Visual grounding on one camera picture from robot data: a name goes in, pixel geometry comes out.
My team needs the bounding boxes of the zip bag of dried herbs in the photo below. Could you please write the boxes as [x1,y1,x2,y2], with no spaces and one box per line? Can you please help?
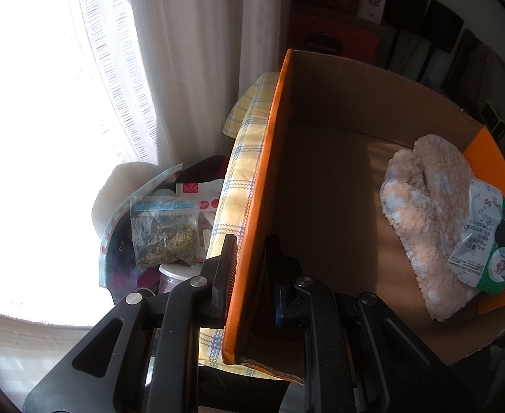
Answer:
[130,197,200,267]

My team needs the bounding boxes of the green white snack packets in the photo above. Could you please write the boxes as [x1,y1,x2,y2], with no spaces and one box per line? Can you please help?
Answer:
[413,135,477,209]

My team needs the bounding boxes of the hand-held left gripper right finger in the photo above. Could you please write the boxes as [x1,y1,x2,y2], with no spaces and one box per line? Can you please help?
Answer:
[265,234,479,413]

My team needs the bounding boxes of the pink fuzzy sock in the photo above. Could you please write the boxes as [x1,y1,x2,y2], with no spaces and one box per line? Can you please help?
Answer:
[380,148,481,322]

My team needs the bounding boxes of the large clear zip bag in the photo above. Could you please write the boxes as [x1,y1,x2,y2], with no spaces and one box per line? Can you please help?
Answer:
[99,163,185,288]

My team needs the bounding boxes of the orange cardboard box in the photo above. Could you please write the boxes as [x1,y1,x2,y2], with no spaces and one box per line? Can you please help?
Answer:
[221,48,505,385]

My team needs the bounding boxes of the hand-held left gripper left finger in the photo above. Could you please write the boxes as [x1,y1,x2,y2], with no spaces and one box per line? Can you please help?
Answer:
[22,233,239,413]

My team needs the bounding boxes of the red white packet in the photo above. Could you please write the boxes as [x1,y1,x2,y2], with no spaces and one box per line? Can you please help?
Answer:
[176,179,226,263]

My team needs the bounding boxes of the beige curtain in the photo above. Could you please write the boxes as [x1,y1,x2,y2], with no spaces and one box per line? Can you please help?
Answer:
[127,0,295,168]

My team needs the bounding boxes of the sheer white curtain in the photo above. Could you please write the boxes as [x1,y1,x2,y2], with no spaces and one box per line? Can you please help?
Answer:
[74,0,183,168]

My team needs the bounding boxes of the red chocolate gift bag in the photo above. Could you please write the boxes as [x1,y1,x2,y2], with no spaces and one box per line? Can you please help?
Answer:
[288,12,383,64]

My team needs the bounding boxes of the beige hat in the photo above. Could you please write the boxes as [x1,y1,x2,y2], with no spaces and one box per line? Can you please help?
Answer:
[91,161,164,242]

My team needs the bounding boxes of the yellow plaid cloth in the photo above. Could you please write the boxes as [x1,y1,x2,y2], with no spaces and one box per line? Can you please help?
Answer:
[198,71,306,385]

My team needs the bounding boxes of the white plastic jar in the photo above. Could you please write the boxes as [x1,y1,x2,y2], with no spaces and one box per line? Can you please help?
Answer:
[158,262,204,297]

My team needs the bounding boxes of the white green snack packet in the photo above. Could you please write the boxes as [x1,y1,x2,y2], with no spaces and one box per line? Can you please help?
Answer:
[448,176,505,296]

